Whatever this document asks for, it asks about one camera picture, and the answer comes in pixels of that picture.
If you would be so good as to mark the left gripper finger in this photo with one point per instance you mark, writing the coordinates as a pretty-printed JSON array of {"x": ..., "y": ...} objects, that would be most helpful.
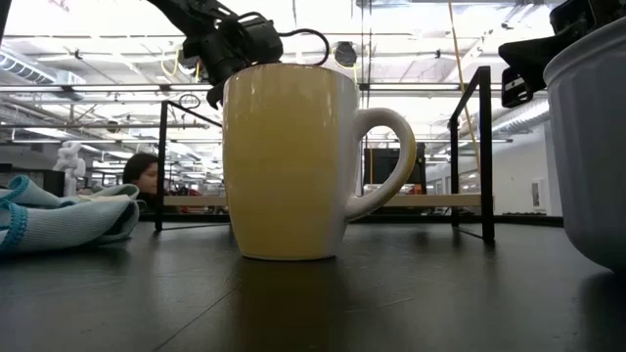
[{"x": 216, "y": 95}]

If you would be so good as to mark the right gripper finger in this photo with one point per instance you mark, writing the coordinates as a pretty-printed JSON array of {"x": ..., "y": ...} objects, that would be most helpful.
[
  {"x": 530, "y": 58},
  {"x": 516, "y": 90}
]

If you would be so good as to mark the yellow ceramic mug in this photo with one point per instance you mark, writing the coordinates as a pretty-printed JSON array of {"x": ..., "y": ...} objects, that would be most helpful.
[{"x": 288, "y": 161}]

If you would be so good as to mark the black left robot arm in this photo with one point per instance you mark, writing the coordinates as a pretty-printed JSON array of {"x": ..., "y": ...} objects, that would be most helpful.
[{"x": 181, "y": 12}]

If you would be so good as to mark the person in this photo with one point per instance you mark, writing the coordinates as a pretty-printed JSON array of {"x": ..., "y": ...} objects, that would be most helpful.
[{"x": 142, "y": 173}]

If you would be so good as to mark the black monitor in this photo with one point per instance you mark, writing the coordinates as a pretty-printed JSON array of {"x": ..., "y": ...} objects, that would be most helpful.
[{"x": 384, "y": 166}]

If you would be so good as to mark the white robot figure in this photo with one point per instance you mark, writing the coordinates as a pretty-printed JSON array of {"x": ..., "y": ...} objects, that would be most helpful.
[{"x": 71, "y": 161}]

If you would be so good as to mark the light blue cloth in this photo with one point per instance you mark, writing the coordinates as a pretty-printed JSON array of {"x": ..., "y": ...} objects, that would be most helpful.
[{"x": 63, "y": 220}]

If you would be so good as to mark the wooden shelf with black frame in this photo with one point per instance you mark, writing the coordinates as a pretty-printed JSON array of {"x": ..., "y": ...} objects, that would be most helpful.
[{"x": 485, "y": 146}]

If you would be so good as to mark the black ceiling camera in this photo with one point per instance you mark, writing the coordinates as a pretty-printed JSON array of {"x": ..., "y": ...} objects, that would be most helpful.
[{"x": 345, "y": 54}]

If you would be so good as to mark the black aluminium table frame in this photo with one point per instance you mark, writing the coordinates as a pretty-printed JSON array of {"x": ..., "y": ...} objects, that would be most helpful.
[{"x": 528, "y": 221}]

